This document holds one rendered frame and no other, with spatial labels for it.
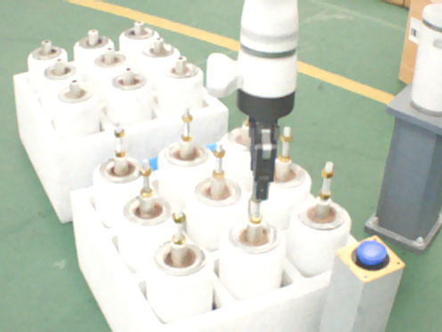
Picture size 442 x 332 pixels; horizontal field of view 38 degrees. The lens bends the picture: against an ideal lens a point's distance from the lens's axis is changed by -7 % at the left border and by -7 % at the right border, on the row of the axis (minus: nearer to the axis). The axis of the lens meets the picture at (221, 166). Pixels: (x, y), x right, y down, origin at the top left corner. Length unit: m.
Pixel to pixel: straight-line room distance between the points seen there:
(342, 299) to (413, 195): 0.49
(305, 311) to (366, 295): 0.20
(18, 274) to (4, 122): 0.62
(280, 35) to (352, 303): 0.35
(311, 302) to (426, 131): 0.42
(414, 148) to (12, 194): 0.87
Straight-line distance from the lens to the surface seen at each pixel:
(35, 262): 1.35
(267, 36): 0.80
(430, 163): 1.31
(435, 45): 1.23
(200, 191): 1.08
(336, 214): 1.05
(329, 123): 1.80
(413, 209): 1.37
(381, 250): 0.88
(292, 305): 1.02
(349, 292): 0.89
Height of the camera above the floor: 0.88
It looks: 34 degrees down
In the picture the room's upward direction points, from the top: 2 degrees clockwise
